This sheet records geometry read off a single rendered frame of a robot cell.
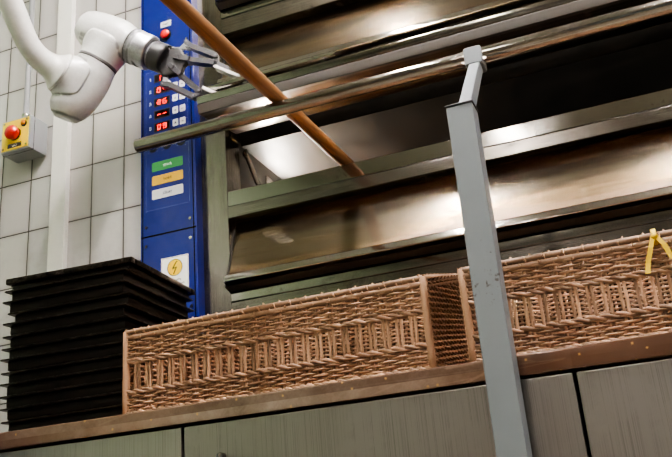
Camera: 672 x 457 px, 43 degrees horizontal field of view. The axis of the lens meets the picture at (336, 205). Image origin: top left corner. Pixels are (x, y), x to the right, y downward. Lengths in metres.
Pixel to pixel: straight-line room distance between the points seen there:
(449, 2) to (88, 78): 0.89
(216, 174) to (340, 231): 0.38
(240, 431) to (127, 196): 1.06
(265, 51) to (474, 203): 1.13
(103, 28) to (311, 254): 0.76
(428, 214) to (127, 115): 0.91
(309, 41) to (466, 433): 1.25
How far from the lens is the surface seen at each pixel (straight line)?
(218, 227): 2.10
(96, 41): 2.20
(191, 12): 1.45
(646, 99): 1.91
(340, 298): 1.36
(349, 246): 1.92
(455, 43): 1.88
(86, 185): 2.37
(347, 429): 1.28
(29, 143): 2.45
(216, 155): 2.17
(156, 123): 2.27
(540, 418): 1.21
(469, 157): 1.26
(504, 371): 1.17
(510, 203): 1.86
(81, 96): 2.16
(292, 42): 2.22
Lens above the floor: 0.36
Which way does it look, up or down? 21 degrees up
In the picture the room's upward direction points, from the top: 5 degrees counter-clockwise
